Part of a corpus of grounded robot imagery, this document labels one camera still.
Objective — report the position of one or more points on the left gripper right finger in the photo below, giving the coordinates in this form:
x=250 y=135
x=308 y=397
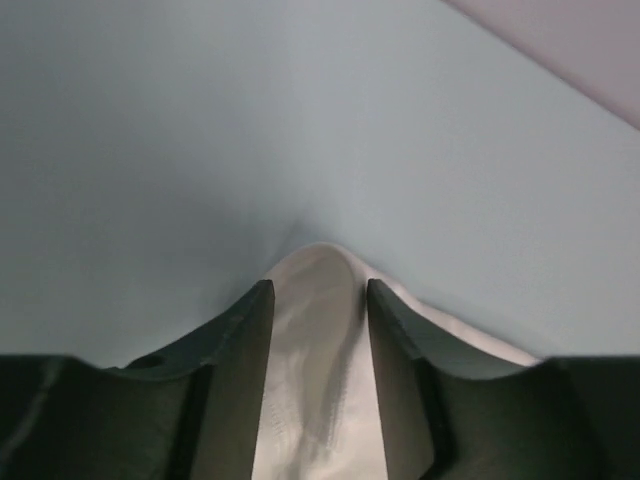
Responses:
x=451 y=411

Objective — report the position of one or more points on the white printed t shirt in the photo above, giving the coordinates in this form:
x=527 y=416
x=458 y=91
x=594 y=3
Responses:
x=347 y=394

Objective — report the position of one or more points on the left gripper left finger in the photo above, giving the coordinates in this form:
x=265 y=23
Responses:
x=189 y=410

